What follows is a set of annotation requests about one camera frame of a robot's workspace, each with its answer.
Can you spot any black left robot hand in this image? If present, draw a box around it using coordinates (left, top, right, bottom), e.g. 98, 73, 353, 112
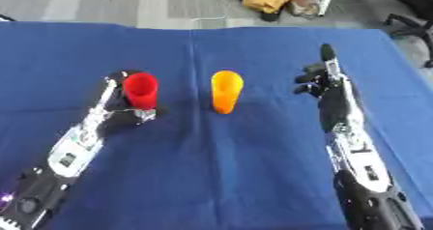
91, 70, 159, 132

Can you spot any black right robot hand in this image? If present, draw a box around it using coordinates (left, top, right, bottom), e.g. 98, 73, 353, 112
292, 43, 364, 133

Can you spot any red plastic cup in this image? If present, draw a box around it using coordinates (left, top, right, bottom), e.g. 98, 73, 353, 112
122, 72, 161, 111

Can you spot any orange plastic cup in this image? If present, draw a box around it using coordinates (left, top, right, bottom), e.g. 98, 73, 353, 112
210, 70, 245, 115

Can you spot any black office chair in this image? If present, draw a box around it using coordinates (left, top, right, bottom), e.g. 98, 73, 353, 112
382, 0, 433, 69

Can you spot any white cable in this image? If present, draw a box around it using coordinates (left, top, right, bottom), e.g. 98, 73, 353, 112
190, 0, 234, 25

